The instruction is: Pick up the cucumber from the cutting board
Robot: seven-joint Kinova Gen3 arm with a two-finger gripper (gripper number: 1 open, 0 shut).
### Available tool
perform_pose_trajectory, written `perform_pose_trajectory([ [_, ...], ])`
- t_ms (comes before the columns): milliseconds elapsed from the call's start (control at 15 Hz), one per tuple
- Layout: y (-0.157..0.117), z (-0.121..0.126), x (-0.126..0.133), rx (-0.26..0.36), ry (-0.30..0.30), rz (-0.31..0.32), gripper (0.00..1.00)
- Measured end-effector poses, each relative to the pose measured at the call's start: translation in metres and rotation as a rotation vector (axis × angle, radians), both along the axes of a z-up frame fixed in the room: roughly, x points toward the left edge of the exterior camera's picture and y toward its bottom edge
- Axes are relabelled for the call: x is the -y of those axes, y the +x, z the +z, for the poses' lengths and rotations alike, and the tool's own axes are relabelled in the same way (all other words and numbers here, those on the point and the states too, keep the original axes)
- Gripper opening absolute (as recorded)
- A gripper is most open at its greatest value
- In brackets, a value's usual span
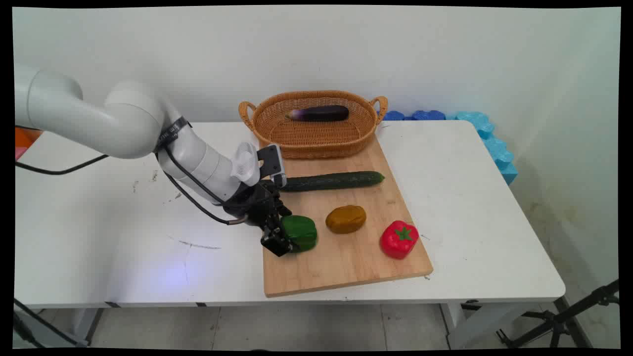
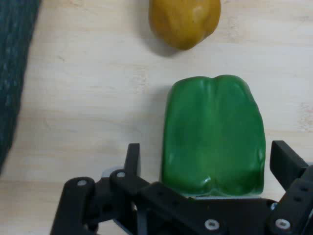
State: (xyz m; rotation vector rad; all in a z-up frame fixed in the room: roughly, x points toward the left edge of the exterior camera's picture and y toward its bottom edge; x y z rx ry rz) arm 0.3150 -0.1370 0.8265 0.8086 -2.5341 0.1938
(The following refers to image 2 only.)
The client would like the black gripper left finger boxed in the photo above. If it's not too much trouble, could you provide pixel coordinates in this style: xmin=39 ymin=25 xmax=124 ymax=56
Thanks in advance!
xmin=50 ymin=143 xmax=228 ymax=235

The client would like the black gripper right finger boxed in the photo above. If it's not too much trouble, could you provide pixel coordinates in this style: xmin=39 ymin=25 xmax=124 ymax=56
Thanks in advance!
xmin=266 ymin=140 xmax=313 ymax=235

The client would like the dark green cucumber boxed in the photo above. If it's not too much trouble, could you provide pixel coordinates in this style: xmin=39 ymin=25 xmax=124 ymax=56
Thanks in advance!
xmin=0 ymin=0 xmax=43 ymax=173

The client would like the green bell pepper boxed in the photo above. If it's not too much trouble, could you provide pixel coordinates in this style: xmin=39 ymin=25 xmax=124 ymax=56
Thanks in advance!
xmin=161 ymin=74 xmax=267 ymax=197

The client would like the yellow bell pepper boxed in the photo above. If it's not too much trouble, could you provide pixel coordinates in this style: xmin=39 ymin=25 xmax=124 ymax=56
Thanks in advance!
xmin=148 ymin=0 xmax=222 ymax=51

